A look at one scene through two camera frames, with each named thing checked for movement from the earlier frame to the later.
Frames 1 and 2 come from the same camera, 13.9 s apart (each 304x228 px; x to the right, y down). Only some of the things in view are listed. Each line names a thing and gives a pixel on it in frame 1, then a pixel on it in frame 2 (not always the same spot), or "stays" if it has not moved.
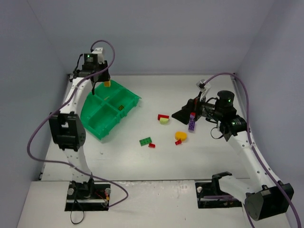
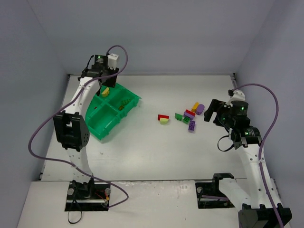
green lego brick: (145, 141) → (126, 101)
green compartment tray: (101, 110) stays
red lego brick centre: (162, 116) stays
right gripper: (194, 107) → (215, 108)
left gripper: (100, 77) → (108, 77)
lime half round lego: (164, 120) stays
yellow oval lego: (181, 135) → (105, 93)
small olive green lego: (120, 108) stays
